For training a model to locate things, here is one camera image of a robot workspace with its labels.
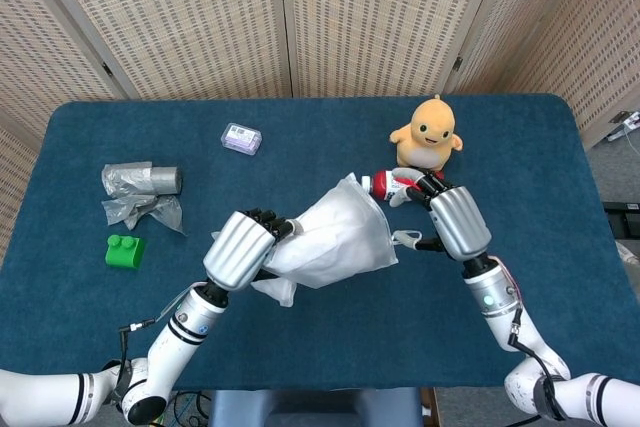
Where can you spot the wicker folding screen panel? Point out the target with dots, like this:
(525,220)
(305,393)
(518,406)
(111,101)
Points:
(12,187)
(190,22)
(380,22)
(575,37)
(50,37)

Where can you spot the wooden table leg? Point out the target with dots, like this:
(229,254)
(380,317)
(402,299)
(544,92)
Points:
(430,407)

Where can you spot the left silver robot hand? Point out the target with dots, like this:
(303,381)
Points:
(235,252)

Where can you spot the yellow plush toy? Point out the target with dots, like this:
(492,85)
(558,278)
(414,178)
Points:
(427,127)

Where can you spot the clear purple plastic box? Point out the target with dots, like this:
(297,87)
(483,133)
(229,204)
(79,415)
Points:
(241,138)

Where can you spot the black equipment base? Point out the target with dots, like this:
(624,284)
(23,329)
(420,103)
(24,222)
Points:
(622,209)

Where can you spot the red juice bottle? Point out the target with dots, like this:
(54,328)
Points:
(380,186)

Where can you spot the grey foil-wrapped roll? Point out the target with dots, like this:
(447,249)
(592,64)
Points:
(165,180)

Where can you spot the crumpled grey plastic bag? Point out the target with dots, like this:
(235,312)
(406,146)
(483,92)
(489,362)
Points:
(167,214)

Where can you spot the white sneaker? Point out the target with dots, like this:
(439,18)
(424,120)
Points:
(627,254)

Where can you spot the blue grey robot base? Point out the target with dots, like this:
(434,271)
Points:
(300,407)

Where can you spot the white power strip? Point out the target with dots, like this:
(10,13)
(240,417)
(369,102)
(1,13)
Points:
(631,122)

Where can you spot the blue tablecloth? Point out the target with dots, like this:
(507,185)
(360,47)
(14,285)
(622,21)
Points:
(350,347)

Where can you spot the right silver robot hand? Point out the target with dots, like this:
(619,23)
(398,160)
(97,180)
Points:
(460,222)

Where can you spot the white translucent plastic bag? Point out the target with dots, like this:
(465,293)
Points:
(340,237)

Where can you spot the green toy block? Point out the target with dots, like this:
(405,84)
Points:
(125,257)

